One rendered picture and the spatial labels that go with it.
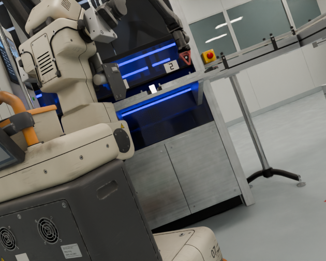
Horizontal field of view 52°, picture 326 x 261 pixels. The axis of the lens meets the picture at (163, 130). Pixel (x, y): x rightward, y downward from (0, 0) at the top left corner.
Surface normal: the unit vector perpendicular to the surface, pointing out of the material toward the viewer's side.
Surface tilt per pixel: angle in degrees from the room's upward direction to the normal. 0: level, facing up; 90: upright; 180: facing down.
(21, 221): 90
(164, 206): 90
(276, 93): 90
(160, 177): 90
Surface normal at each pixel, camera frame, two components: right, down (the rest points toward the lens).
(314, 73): 0.04, 0.04
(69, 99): -0.51, 0.10
